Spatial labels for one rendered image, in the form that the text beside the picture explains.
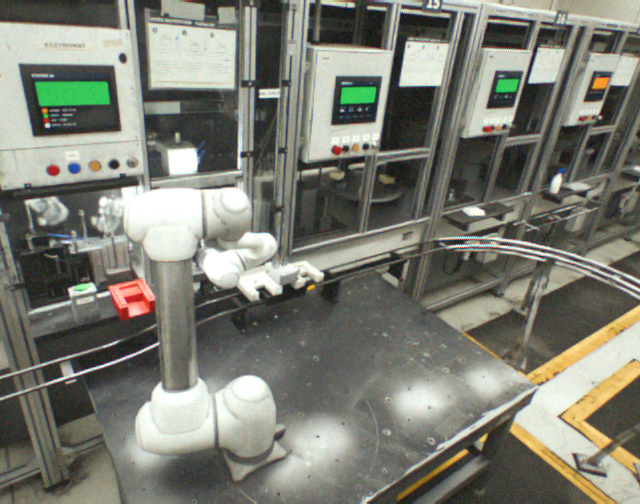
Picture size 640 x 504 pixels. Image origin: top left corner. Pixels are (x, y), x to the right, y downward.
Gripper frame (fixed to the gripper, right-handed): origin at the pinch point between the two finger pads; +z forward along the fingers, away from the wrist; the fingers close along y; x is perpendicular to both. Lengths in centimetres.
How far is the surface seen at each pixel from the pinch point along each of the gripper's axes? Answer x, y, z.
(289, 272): -31.9, -9.5, -31.3
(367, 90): -76, 63, -20
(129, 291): 31.2, -6.6, -19.9
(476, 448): -90, -82, -103
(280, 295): -27.2, -19.3, -32.0
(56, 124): 45, 55, -20
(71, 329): 53, -12, -26
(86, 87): 36, 65, -20
